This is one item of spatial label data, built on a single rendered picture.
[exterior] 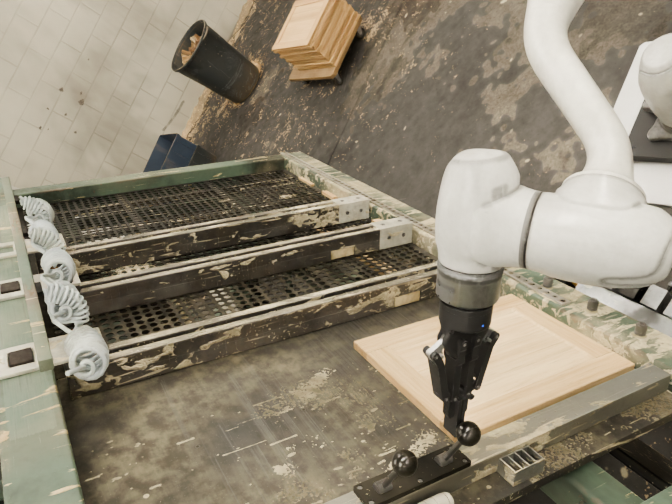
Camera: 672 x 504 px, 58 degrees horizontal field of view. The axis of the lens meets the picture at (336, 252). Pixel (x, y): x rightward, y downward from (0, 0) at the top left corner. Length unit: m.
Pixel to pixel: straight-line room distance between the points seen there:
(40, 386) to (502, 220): 0.86
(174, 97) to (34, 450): 5.70
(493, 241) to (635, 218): 0.16
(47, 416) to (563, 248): 0.86
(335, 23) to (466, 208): 3.82
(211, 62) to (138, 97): 1.19
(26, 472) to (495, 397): 0.83
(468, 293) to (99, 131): 5.72
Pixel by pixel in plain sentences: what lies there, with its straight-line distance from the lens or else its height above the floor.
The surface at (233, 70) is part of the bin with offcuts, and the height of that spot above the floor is 0.26.
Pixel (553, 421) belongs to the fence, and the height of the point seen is 1.17.
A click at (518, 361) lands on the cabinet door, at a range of 1.40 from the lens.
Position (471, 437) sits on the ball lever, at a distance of 0.97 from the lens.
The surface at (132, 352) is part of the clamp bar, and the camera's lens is 1.33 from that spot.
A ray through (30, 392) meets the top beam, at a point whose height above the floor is 1.87.
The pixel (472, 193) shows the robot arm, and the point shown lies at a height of 1.68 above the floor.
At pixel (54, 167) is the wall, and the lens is 6.30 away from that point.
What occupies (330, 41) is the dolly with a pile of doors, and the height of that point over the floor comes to 0.26.
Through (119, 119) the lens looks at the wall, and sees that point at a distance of 6.42.
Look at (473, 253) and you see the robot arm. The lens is 0.80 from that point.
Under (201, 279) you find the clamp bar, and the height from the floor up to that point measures 1.47.
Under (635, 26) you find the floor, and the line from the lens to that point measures 3.24.
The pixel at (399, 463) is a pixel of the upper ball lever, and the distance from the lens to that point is 0.91.
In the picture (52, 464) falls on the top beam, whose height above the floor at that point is 1.86.
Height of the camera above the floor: 2.23
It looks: 37 degrees down
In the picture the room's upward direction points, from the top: 62 degrees counter-clockwise
